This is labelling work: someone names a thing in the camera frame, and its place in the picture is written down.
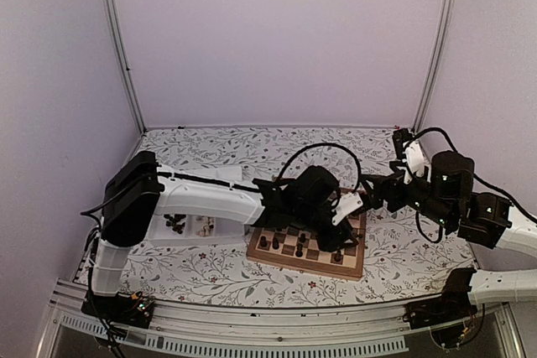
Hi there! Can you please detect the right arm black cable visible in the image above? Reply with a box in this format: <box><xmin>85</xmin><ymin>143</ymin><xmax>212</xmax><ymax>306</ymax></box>
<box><xmin>413</xmin><ymin>126</ymin><xmax>537</xmax><ymax>244</ymax></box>

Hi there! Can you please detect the front aluminium rail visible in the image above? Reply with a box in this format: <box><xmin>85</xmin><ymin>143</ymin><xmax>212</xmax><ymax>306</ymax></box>
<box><xmin>36</xmin><ymin>280</ymin><xmax>534</xmax><ymax>357</ymax></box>

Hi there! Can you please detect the pile of dark chess pieces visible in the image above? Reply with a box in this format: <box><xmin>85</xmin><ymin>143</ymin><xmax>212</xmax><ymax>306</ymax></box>
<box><xmin>164</xmin><ymin>214</ymin><xmax>186</xmax><ymax>234</ymax></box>

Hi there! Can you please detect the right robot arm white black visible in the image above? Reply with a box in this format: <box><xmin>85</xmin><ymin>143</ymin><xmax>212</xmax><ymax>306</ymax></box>
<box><xmin>361</xmin><ymin>151</ymin><xmax>536</xmax><ymax>321</ymax></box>

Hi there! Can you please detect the white plastic compartment tray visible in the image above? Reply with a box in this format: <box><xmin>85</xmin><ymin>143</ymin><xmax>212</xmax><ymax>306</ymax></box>
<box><xmin>145</xmin><ymin>165</ymin><xmax>248</xmax><ymax>246</ymax></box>

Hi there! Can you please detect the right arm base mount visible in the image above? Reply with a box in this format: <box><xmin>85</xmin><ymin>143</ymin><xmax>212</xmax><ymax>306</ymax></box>
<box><xmin>403</xmin><ymin>267</ymin><xmax>483</xmax><ymax>350</ymax></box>

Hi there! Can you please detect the left aluminium frame post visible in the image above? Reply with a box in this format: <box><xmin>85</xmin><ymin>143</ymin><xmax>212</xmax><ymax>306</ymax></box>
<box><xmin>102</xmin><ymin>0</ymin><xmax>147</xmax><ymax>134</ymax></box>

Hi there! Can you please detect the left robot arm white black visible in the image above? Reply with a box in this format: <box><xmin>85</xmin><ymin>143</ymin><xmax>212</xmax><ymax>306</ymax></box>
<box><xmin>83</xmin><ymin>151</ymin><xmax>364</xmax><ymax>319</ymax></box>

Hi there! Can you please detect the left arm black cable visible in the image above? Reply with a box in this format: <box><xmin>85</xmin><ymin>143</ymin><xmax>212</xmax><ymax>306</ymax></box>
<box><xmin>276</xmin><ymin>142</ymin><xmax>362</xmax><ymax>195</ymax></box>

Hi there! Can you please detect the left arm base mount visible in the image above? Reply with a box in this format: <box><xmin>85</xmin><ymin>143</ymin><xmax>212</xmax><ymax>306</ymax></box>
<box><xmin>81</xmin><ymin>291</ymin><xmax>155</xmax><ymax>329</ymax></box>

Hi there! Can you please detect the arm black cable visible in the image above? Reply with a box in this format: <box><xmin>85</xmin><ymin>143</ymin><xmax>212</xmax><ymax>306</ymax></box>
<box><xmin>413</xmin><ymin>126</ymin><xmax>537</xmax><ymax>244</ymax></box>
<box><xmin>276</xmin><ymin>142</ymin><xmax>362</xmax><ymax>195</ymax></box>

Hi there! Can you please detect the right aluminium frame post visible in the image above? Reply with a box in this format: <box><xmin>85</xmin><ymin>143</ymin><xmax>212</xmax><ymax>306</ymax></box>
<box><xmin>412</xmin><ymin>0</ymin><xmax>456</xmax><ymax>132</ymax></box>

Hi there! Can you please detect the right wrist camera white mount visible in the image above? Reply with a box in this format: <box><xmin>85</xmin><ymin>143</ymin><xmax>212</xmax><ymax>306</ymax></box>
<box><xmin>392</xmin><ymin>128</ymin><xmax>428</xmax><ymax>184</ymax></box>

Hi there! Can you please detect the floral patterned table cloth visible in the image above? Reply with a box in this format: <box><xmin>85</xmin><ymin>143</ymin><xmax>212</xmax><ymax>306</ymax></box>
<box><xmin>81</xmin><ymin>125</ymin><xmax>479</xmax><ymax>308</ymax></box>

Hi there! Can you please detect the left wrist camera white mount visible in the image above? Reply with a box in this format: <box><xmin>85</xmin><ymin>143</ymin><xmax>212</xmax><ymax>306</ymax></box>
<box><xmin>331</xmin><ymin>192</ymin><xmax>363</xmax><ymax>226</ymax></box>

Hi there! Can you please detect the wooden chess board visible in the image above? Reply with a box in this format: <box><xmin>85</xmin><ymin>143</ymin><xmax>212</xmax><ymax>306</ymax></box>
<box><xmin>246</xmin><ymin>212</ymin><xmax>367</xmax><ymax>281</ymax></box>

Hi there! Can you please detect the pile of light chess pieces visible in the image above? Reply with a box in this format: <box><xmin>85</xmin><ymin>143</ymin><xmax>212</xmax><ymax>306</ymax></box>
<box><xmin>193</xmin><ymin>215</ymin><xmax>216</xmax><ymax>237</ymax></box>

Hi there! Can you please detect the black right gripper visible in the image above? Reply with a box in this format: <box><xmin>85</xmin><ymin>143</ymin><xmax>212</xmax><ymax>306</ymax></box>
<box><xmin>360</xmin><ymin>161</ymin><xmax>456</xmax><ymax>230</ymax></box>

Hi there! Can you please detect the aluminium frame post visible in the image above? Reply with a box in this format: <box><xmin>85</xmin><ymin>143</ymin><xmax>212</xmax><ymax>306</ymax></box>
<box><xmin>412</xmin><ymin>0</ymin><xmax>456</xmax><ymax>132</ymax></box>
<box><xmin>102</xmin><ymin>0</ymin><xmax>147</xmax><ymax>134</ymax></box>

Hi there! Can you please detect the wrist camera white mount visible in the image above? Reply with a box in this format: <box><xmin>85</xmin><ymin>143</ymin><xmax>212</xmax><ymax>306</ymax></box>
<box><xmin>392</xmin><ymin>128</ymin><xmax>428</xmax><ymax>184</ymax></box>
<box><xmin>331</xmin><ymin>192</ymin><xmax>363</xmax><ymax>226</ymax></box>

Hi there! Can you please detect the dark knight chess piece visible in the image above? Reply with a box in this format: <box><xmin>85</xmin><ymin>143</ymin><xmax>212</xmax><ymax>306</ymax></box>
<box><xmin>331</xmin><ymin>251</ymin><xmax>343</xmax><ymax>265</ymax></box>

